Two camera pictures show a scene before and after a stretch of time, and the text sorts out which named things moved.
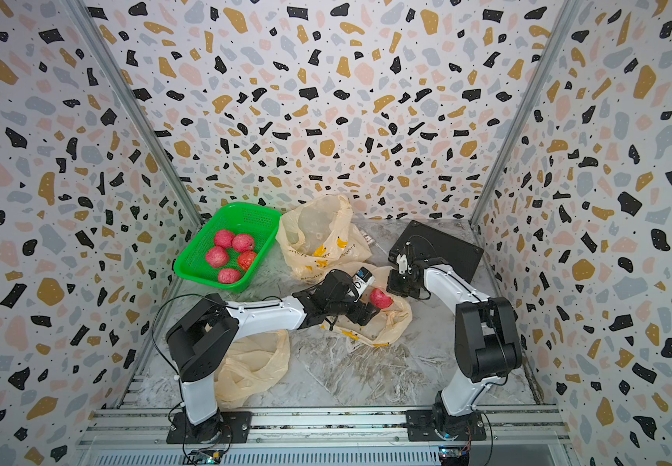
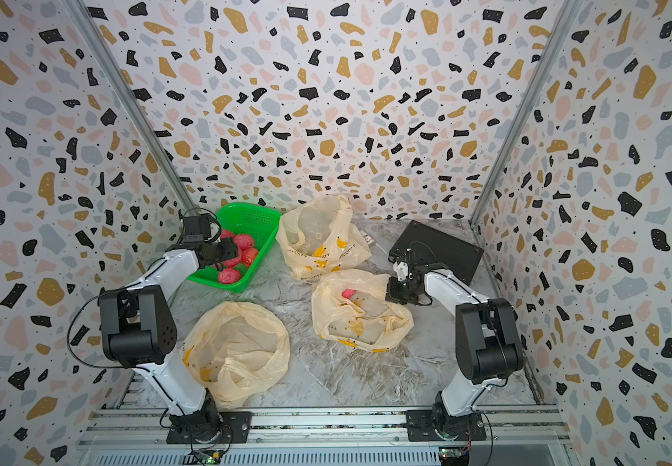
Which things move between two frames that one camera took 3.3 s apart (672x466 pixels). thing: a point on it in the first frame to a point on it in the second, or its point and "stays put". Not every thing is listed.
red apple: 380,299 to 232,262
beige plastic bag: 319,236 stays put
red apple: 243,242 stays put
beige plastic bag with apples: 251,362 stays put
